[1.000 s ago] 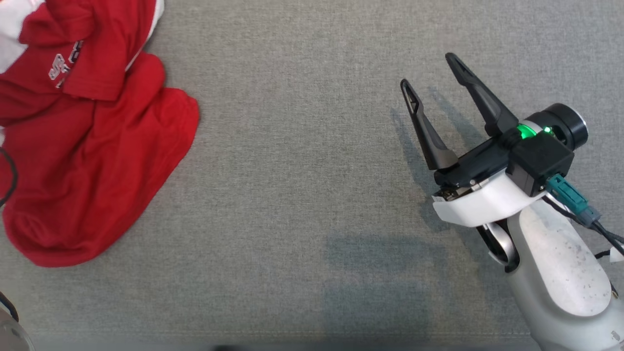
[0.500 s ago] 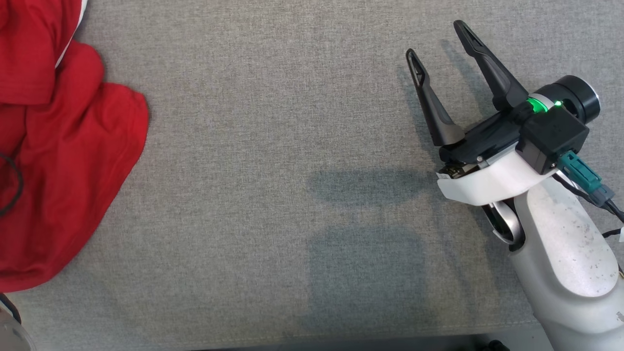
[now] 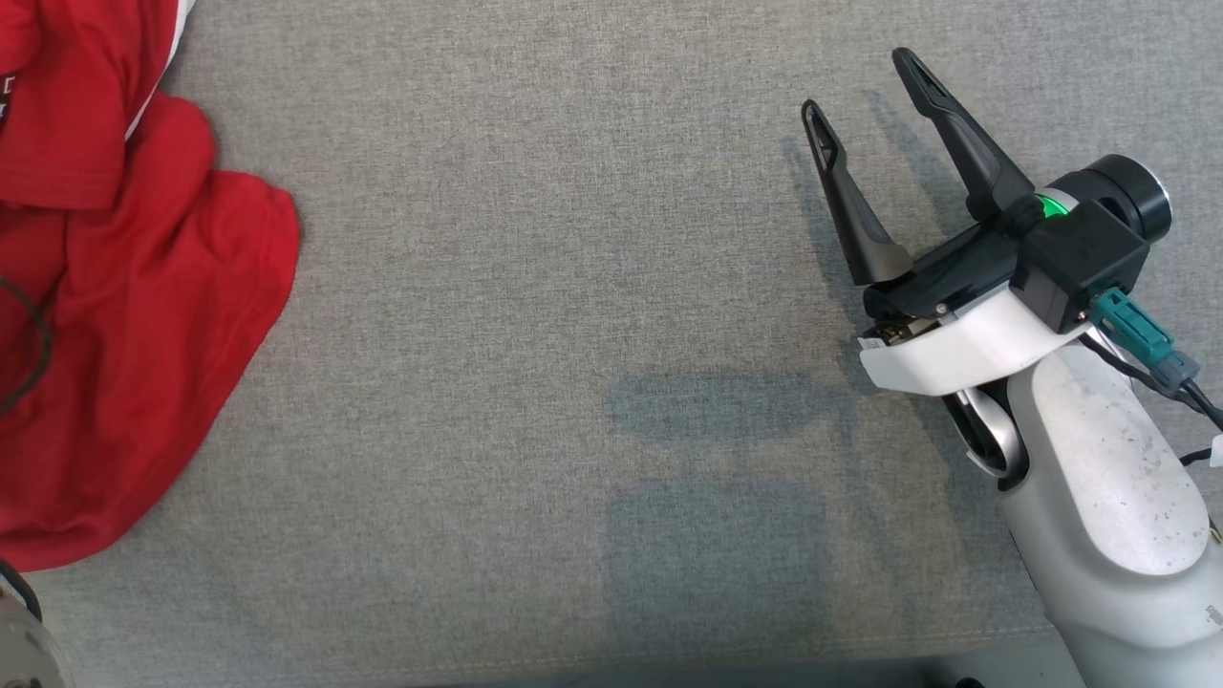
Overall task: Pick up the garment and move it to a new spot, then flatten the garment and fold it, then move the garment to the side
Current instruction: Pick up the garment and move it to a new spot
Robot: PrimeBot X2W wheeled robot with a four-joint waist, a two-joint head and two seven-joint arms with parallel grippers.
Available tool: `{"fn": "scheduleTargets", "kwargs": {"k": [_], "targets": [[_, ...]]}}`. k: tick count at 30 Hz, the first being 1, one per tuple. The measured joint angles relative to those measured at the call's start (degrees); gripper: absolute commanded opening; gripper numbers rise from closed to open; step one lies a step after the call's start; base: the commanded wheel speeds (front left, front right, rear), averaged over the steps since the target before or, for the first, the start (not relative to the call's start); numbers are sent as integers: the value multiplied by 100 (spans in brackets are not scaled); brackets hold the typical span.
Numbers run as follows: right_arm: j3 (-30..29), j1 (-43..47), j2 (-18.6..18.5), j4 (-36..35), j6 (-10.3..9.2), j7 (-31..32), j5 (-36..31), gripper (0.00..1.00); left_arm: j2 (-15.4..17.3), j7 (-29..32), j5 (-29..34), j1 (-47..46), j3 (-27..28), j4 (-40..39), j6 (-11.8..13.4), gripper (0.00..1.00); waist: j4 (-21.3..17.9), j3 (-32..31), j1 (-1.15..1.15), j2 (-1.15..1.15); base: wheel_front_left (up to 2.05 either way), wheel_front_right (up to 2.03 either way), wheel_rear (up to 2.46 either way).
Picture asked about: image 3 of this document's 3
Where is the right camera cable teal plug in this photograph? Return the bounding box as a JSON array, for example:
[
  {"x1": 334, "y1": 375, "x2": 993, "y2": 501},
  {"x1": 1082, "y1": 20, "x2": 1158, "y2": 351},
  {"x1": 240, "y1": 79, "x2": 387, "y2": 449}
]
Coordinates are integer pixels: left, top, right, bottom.
[{"x1": 1087, "y1": 287, "x2": 1223, "y2": 431}]

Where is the red Bulls jersey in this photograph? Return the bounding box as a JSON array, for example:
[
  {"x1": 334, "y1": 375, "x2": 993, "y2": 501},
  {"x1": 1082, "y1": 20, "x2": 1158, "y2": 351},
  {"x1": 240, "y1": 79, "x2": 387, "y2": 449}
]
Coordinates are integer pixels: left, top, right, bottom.
[{"x1": 0, "y1": 0, "x2": 301, "y2": 572}]

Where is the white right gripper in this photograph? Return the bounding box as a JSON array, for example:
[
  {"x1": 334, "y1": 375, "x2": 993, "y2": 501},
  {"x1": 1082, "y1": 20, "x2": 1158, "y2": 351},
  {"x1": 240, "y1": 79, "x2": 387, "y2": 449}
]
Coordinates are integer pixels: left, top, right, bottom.
[{"x1": 801, "y1": 47, "x2": 1174, "y2": 398}]

